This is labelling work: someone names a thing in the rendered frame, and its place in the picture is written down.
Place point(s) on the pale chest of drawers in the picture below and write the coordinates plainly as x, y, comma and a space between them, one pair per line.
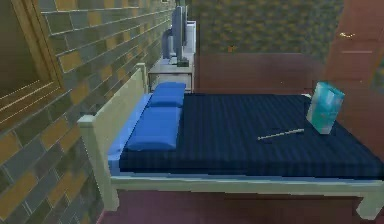
173, 71

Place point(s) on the blue pillow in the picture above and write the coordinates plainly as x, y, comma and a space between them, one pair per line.
155, 128
167, 94

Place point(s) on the thin pale stick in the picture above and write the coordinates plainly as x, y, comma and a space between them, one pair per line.
280, 134

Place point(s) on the light blue box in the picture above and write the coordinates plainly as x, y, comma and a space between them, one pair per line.
324, 108

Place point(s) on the reddish brown room door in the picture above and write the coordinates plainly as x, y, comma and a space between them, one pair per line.
355, 41

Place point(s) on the dark brown low cupboard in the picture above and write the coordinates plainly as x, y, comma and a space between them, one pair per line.
256, 71

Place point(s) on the gold framed wall picture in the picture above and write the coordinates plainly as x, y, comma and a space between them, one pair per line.
20, 56

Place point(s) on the grey flat television set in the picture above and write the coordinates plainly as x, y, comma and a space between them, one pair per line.
178, 31

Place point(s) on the pale wooden bed, blue cover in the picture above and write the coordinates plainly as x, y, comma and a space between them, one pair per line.
233, 140

